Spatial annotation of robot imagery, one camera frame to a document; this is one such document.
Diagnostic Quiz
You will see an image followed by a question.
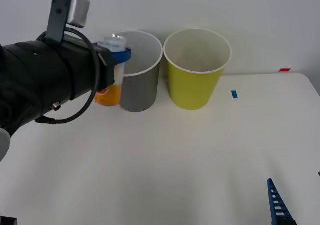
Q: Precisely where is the grey plastic bin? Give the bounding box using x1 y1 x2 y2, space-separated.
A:
115 30 164 113

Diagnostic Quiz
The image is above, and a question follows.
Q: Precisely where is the yellow-green plastic bin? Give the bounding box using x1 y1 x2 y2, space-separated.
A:
163 28 233 111

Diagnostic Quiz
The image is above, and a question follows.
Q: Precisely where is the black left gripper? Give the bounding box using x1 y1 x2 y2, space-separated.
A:
64 40 133 101

